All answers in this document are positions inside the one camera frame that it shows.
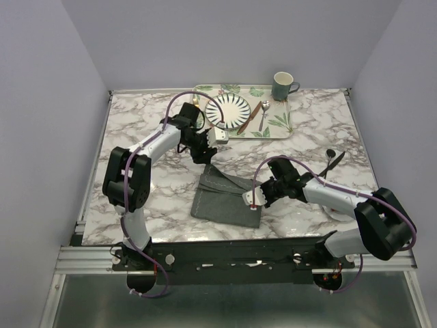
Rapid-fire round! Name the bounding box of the silver spoon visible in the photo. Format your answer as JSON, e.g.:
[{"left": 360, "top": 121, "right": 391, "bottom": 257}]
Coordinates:
[{"left": 259, "top": 100, "right": 270, "bottom": 132}]

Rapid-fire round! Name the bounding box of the striped white plate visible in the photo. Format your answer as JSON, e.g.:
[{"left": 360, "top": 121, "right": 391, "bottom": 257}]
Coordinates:
[{"left": 204, "top": 94, "right": 251, "bottom": 130}]

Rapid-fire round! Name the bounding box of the aluminium frame rail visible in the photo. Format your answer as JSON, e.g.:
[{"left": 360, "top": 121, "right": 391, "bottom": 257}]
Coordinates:
[{"left": 54, "top": 247, "right": 417, "bottom": 275}]

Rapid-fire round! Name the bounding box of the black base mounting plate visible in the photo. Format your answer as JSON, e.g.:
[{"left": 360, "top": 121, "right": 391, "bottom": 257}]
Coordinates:
[{"left": 112, "top": 237, "right": 355, "bottom": 286}]

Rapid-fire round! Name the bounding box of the floral serving tray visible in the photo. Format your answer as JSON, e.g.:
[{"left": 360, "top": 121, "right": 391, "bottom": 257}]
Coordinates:
[{"left": 193, "top": 84, "right": 292, "bottom": 139}]

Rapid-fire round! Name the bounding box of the small white saucer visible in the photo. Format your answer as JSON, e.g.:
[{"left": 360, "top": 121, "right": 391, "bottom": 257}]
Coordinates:
[{"left": 321, "top": 206, "right": 356, "bottom": 223}]

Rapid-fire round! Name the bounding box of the teal ceramic mug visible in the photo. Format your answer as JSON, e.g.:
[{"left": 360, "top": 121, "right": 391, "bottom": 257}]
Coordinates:
[{"left": 271, "top": 72, "right": 300, "bottom": 101}]

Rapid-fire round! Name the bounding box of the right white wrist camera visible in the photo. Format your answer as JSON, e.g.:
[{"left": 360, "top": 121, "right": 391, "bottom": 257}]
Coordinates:
[{"left": 242, "top": 186, "right": 267, "bottom": 210}]

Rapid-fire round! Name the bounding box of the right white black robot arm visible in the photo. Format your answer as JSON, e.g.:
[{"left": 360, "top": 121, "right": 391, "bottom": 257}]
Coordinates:
[{"left": 245, "top": 155, "right": 417, "bottom": 268}]

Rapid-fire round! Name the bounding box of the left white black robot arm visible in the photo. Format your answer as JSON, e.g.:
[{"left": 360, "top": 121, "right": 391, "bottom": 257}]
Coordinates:
[{"left": 102, "top": 102, "right": 217, "bottom": 270}]

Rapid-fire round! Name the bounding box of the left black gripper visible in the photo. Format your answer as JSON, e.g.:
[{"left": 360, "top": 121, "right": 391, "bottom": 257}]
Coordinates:
[{"left": 182, "top": 128, "right": 218, "bottom": 165}]

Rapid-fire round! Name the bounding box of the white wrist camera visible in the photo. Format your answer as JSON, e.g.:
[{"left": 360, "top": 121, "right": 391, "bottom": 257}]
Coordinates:
[
  {"left": 242, "top": 186, "right": 267, "bottom": 210},
  {"left": 207, "top": 127, "right": 229, "bottom": 147}
]

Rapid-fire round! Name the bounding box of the grey cloth napkin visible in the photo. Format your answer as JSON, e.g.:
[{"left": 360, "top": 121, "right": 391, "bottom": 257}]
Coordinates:
[{"left": 191, "top": 164, "right": 261, "bottom": 229}]

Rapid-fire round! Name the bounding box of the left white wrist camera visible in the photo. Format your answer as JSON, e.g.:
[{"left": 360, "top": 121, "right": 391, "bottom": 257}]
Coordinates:
[{"left": 207, "top": 127, "right": 229, "bottom": 147}]

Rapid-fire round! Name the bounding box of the bronze knife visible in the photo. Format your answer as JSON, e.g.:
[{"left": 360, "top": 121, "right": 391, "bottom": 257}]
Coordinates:
[{"left": 237, "top": 101, "right": 262, "bottom": 135}]

